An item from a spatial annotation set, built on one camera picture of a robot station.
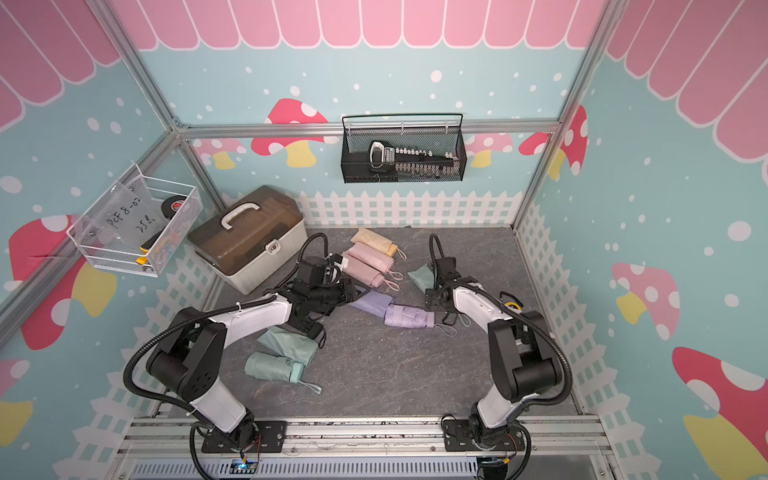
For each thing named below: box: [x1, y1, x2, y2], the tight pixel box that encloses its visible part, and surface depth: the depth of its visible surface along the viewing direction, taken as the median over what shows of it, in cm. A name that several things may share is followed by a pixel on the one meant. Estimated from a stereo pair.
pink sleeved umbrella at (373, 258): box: [344, 242, 403, 281], surface depth 110 cm
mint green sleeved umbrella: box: [407, 263, 434, 294], surface depth 104 cm
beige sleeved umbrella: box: [350, 228, 407, 260], surface depth 113 cm
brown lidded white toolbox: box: [187, 185, 309, 295], surface depth 98 cm
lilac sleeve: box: [348, 285, 393, 318], surface depth 97 cm
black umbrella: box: [308, 322, 327, 349], surface depth 93 cm
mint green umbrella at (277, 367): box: [244, 352, 322, 395], surface depth 84 cm
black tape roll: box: [161, 195, 187, 220], surface depth 81 cm
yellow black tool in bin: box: [135, 226, 166, 265], surface depth 65 cm
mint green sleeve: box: [257, 326, 319, 366], surface depth 89 cm
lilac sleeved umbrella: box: [384, 303, 457, 338], surface depth 94 cm
